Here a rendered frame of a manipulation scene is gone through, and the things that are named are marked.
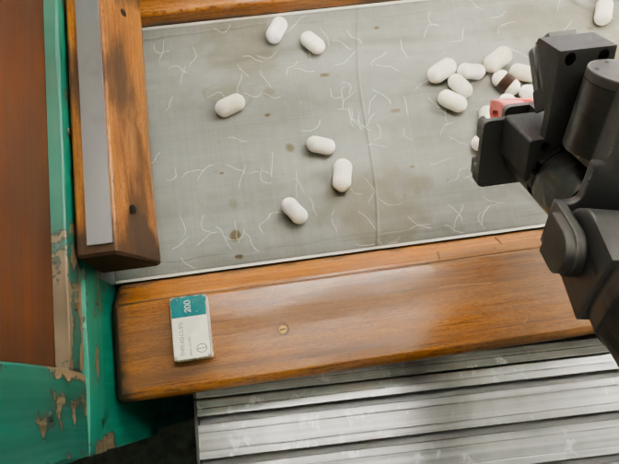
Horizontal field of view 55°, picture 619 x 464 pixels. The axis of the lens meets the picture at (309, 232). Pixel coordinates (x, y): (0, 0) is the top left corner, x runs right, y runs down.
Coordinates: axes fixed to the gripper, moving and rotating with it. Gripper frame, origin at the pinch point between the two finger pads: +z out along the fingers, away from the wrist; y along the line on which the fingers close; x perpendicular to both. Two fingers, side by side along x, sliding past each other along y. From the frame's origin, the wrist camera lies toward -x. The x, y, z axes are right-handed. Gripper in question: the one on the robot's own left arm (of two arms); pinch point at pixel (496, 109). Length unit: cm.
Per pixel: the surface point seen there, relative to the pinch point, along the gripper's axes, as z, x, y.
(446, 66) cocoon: 9.8, -1.2, 2.0
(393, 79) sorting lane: 11.4, 0.2, 7.7
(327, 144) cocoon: 4.3, 3.9, 16.7
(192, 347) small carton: -12.6, 14.7, 32.8
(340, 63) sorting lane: 13.6, -1.6, 13.5
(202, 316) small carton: -10.5, 12.9, 31.6
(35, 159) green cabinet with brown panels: -8.3, -4.2, 42.2
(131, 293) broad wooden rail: -5.6, 12.9, 38.8
